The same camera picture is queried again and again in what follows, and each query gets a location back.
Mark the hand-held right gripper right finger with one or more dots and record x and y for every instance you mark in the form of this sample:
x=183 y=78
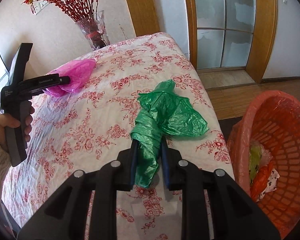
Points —
x=166 y=172

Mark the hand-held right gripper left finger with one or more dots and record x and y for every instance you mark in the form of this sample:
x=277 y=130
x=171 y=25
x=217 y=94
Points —
x=132 y=172

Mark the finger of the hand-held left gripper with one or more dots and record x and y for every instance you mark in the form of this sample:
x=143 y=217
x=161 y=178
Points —
x=40 y=82

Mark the magenta plastic bag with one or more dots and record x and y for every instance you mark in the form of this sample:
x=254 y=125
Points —
x=77 y=72

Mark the green plastic bag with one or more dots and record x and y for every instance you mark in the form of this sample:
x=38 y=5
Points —
x=165 y=115

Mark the lime green printed bag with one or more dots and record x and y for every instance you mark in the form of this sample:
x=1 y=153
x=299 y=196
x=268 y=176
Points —
x=255 y=157

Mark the orange plastic bag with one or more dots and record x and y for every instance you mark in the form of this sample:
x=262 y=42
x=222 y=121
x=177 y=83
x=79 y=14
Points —
x=262 y=177

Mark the white spotted wrapper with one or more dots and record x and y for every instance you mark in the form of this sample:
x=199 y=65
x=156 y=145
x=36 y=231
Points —
x=272 y=180

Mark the orange plastic basket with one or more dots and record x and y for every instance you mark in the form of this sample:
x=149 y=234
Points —
x=290 y=155

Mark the person's left hand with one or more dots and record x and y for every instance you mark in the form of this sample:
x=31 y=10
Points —
x=7 y=122

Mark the red floral tablecloth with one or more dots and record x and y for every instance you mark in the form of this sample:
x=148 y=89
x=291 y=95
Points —
x=90 y=130

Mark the clear glass vase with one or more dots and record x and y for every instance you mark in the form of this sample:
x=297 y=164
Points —
x=95 y=35

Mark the red berry branches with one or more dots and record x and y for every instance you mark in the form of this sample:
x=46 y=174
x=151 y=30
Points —
x=72 y=0

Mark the frosted glass door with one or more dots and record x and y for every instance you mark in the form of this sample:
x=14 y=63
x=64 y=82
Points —
x=210 y=5

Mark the white wall outlet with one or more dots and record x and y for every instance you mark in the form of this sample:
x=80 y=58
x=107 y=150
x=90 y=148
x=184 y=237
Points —
x=41 y=6

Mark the wooden door frame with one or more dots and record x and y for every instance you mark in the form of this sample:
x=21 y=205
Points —
x=140 y=5

